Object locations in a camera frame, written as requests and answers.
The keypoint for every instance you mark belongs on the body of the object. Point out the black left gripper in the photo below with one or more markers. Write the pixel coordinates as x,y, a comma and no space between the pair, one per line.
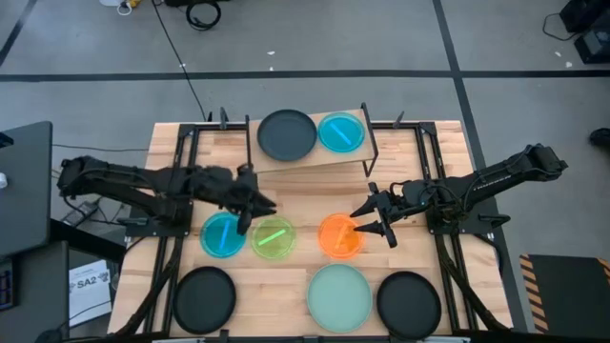
233,190

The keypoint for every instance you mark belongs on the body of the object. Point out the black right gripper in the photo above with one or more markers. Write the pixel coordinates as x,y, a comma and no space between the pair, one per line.
405,200

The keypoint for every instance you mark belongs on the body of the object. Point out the green transparent plastic plate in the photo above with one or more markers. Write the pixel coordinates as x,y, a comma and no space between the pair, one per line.
274,248

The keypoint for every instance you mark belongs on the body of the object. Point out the orange transparent plastic plate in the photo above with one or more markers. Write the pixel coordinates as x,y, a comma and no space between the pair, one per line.
333,248

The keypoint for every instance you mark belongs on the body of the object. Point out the blue transparent plastic plate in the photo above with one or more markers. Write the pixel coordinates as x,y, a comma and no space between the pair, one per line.
212,243
329,138

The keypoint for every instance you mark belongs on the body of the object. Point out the black round plate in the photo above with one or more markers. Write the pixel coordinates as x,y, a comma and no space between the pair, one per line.
409,305
286,135
204,300

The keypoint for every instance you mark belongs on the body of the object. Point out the mint green round plate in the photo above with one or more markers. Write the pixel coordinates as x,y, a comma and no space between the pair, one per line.
339,297

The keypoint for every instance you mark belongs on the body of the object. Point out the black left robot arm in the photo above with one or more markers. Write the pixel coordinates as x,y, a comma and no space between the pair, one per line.
119,174

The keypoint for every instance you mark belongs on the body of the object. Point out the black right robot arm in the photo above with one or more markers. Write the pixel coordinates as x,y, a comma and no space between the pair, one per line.
500,174

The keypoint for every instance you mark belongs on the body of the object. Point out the wooden shelf with black legs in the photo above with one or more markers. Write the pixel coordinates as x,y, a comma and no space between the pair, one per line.
333,157

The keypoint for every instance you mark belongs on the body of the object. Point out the black power adapter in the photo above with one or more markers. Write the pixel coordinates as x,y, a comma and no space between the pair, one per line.
80,214

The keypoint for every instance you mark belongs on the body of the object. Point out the white printed paper sheet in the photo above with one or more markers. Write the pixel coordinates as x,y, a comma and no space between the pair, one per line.
90,295

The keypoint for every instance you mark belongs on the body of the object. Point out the black hazard-striped mat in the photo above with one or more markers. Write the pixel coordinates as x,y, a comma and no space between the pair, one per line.
567,295

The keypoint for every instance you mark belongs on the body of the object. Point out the dark grey cabinet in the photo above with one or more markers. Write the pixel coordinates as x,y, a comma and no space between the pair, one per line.
43,295

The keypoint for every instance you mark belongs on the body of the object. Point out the dark grey desk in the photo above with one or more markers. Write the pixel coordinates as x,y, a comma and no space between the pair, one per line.
24,190

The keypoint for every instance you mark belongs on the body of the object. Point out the person's shoe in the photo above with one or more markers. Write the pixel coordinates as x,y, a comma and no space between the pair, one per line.
600,138

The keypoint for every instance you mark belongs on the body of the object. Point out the white power strip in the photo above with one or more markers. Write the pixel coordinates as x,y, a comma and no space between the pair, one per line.
110,2

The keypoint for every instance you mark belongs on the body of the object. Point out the small white object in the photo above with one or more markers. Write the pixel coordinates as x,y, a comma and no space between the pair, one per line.
3,181

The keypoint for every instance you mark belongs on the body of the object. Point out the black equipment case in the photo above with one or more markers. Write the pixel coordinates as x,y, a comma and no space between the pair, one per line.
595,47
588,14

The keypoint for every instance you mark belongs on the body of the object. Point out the black aluminium table frame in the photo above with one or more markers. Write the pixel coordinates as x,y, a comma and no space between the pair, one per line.
186,128

